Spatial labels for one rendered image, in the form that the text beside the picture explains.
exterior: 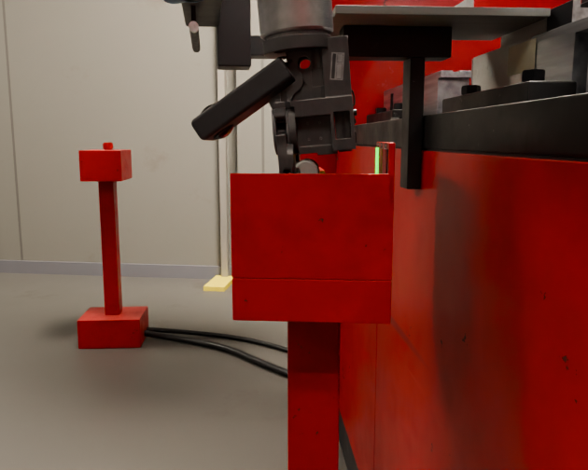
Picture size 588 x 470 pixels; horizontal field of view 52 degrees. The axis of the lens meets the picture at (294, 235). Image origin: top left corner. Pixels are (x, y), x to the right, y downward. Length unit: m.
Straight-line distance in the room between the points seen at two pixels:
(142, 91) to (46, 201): 0.93
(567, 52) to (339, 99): 0.28
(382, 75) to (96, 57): 2.44
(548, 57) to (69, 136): 3.39
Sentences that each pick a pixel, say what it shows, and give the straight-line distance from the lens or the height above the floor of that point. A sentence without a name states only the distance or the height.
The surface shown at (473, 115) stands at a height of 0.87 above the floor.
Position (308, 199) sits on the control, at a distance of 0.59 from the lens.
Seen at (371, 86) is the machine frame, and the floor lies 0.99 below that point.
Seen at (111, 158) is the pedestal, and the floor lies 0.77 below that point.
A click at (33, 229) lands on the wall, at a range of 4.11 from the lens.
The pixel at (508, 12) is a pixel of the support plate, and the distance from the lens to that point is 0.81.
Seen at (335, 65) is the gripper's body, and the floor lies 0.92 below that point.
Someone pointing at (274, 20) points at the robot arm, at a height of 0.96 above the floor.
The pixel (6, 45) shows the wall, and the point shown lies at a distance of 4.15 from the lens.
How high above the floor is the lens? 0.84
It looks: 9 degrees down
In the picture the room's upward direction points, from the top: straight up
